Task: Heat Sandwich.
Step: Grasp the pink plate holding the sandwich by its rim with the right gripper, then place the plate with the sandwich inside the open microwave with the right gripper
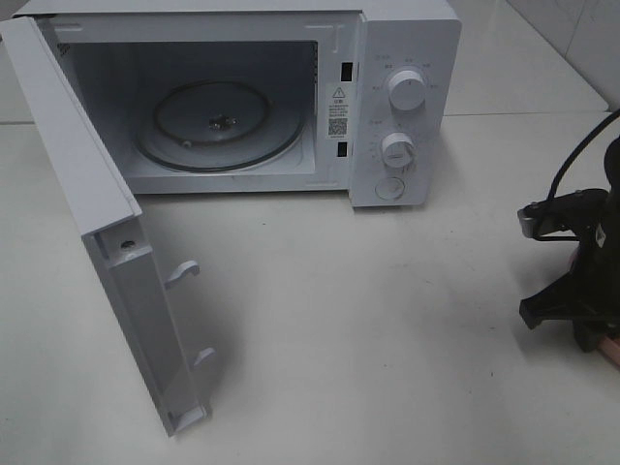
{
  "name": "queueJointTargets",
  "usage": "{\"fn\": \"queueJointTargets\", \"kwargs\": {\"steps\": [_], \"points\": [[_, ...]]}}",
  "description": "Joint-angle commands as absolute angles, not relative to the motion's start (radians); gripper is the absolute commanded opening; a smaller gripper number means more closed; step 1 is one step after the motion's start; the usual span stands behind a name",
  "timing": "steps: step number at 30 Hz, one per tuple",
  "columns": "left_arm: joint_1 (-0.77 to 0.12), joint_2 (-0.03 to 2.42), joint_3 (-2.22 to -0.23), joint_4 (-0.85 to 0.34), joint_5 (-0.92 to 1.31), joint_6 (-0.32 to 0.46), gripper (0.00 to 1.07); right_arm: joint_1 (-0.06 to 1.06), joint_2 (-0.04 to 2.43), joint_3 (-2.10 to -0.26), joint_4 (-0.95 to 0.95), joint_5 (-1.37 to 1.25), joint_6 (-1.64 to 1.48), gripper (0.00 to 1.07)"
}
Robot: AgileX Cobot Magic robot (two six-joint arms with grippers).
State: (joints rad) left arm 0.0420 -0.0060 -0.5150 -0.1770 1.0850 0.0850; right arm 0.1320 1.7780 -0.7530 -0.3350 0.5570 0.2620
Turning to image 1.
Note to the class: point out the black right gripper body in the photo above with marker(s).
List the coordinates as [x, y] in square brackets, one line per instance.
[606, 231]

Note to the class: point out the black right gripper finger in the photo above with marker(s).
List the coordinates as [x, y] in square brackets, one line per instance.
[556, 302]
[589, 335]

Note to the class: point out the pink round plate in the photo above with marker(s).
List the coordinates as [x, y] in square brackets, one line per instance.
[611, 351]

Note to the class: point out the round door release button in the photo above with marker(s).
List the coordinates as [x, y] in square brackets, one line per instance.
[390, 189]

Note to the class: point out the white microwave door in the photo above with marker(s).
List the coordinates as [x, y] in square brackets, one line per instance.
[108, 219]

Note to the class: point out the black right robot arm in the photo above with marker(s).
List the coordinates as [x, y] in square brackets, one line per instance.
[612, 169]

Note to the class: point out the lower white timer knob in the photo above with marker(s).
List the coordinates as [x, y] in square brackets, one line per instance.
[397, 150]

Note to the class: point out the upper white power knob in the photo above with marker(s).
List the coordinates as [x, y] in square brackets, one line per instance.
[406, 89]

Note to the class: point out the white microwave oven body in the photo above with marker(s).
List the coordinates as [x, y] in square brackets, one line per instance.
[122, 57]

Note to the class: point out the glass microwave turntable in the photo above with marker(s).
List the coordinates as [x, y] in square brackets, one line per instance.
[220, 125]

